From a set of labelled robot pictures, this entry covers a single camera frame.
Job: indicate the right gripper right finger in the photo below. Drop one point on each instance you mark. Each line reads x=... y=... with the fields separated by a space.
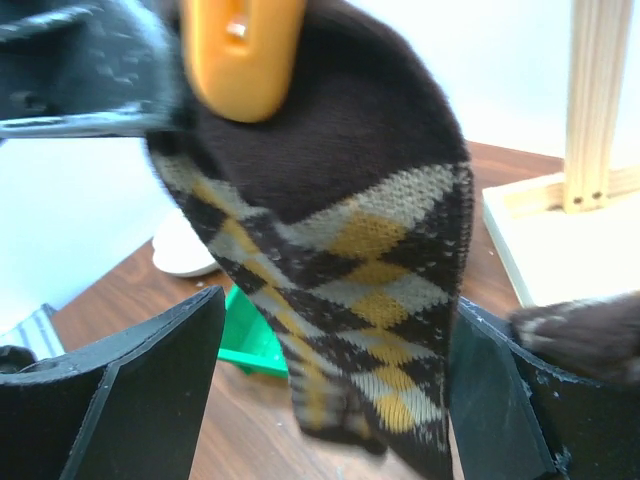
x=517 y=417

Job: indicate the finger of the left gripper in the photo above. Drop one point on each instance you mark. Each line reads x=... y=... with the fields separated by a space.
x=73 y=69

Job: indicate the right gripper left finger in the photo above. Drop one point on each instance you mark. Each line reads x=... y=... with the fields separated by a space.
x=127 y=407

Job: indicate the wooden hanger stand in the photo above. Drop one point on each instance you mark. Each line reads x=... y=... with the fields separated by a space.
x=575 y=234

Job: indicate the green plastic tray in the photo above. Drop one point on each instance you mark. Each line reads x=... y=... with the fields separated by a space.
x=248 y=342

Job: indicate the orange plastic clothes peg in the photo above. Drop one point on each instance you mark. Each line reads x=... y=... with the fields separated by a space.
x=239 y=55

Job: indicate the cream divided plate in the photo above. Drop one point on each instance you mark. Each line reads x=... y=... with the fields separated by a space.
x=178 y=251

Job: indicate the aluminium frame rail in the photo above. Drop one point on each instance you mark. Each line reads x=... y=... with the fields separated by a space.
x=36 y=333

